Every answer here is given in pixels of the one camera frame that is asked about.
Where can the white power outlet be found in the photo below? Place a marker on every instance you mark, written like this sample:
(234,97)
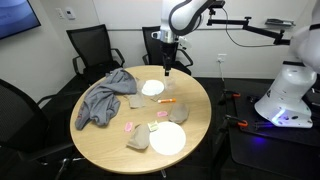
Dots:
(222,57)

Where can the white light switch plate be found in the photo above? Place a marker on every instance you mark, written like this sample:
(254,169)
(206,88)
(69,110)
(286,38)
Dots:
(60,13)

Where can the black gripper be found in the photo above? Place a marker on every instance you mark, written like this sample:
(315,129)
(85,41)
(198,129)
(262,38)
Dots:
(169,50)

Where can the wall mounted tv screen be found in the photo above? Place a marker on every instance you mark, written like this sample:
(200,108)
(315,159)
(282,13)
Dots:
(15,16)

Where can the black mesh office chair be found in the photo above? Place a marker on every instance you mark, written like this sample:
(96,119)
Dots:
(20,116)
(90,43)
(151,50)

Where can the brown paper napkin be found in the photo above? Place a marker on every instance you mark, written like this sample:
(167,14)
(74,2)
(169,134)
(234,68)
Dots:
(139,137)
(140,85)
(136,101)
(179,113)

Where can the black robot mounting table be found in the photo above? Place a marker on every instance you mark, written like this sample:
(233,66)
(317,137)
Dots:
(283,150)

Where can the white round plate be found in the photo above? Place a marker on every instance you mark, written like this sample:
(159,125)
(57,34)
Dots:
(168,138)
(152,87)

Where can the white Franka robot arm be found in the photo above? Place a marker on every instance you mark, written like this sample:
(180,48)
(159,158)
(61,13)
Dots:
(166,13)

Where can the orange marker white end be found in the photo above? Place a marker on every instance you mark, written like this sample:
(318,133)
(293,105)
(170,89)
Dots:
(168,100)

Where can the green sweetener packet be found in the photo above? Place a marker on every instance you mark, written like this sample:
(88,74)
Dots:
(153,126)

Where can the small brown sugar packet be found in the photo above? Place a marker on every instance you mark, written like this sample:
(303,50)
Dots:
(155,98)

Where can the pink sweetener packet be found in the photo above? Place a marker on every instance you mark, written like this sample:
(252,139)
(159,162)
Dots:
(128,126)
(162,113)

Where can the grey sweatshirt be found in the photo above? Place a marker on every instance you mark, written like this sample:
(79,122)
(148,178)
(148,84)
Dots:
(100,103)

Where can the grey wall tray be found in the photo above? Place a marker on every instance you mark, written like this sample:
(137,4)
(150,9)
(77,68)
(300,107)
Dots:
(280,22)

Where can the black mounted camera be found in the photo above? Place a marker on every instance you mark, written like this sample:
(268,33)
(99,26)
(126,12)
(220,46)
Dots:
(219,3)

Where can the white wall thermostat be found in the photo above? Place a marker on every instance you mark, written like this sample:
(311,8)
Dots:
(70,13)

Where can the black articulated camera mount arm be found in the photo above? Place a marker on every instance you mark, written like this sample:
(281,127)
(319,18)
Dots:
(260,30)

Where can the metal table foot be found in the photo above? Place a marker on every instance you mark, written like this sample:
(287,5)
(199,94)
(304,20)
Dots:
(163,173)

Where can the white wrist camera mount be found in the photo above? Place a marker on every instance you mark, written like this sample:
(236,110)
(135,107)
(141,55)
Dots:
(185,42)

